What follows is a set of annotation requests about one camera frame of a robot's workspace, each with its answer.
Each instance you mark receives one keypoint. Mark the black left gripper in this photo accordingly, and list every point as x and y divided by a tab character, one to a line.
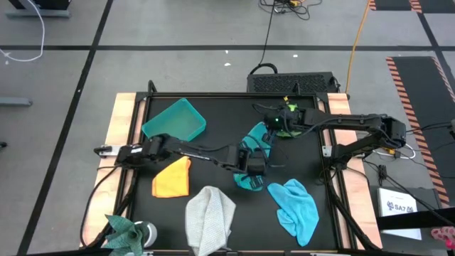
254	167

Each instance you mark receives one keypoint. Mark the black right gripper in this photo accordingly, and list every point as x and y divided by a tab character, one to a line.
284	122

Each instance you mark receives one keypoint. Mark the lime green microfiber towel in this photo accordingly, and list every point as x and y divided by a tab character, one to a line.
286	134

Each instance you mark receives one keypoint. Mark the teal microfiber towel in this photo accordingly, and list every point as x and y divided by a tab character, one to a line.
256	132

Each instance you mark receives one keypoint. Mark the sky blue microfiber towel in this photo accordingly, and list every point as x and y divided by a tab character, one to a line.
295	209

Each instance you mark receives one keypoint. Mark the grey waffle-weave towel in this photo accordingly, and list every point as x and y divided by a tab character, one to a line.
209	220

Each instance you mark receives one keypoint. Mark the teal plastic bin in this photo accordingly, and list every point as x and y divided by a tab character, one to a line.
177	121

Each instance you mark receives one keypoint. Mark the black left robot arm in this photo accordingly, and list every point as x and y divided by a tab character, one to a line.
199	153

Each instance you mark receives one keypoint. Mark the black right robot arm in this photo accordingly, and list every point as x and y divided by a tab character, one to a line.
341	121

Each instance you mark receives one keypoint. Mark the orange microfiber towel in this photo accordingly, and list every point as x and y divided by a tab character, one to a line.
172	179

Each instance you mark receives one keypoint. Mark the black perforated computer case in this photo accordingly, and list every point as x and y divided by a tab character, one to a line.
284	83

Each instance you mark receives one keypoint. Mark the black power adapter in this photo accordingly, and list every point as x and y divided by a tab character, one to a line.
382	172

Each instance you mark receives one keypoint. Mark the yellow power splitter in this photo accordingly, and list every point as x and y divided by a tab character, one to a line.
391	150

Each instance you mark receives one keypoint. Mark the white SA7 printed sheet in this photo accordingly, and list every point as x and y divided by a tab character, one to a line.
392	197

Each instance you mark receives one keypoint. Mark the dark green cloth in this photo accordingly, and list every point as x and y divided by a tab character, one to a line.
124	236

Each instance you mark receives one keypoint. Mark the black hazard-striped floor mat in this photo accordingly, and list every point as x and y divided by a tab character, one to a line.
416	92
437	5
391	4

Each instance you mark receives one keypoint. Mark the pink patterned object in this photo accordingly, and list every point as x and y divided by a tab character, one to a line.
444	236

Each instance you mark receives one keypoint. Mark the grey desk foot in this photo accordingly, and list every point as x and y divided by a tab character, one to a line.
14	101
35	14

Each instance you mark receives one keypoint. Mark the black caster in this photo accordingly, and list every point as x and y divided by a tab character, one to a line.
3	145

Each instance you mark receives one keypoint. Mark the black table frame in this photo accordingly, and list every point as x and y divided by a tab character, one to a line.
231	95

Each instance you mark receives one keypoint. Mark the silver mounting bracket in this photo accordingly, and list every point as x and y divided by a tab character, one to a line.
326	151

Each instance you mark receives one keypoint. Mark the black frame bar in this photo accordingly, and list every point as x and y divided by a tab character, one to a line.
419	218

